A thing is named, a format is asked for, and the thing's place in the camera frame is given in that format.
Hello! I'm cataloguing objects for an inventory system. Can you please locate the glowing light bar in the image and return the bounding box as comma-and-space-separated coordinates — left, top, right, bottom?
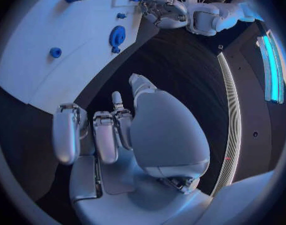
254, 29, 286, 105

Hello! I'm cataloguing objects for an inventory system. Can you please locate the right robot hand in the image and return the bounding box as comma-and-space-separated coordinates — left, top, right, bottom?
51, 72, 215, 225

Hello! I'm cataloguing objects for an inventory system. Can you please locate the short blue cylinder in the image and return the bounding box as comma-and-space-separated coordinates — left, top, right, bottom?
48, 47, 63, 59

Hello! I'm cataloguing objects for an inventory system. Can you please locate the blue gear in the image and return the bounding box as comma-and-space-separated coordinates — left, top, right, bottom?
108, 25, 127, 49

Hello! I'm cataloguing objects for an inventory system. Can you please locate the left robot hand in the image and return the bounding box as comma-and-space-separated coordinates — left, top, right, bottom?
138, 0, 189, 30

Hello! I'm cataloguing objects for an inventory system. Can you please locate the white task board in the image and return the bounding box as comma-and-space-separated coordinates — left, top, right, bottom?
0, 0, 154, 116

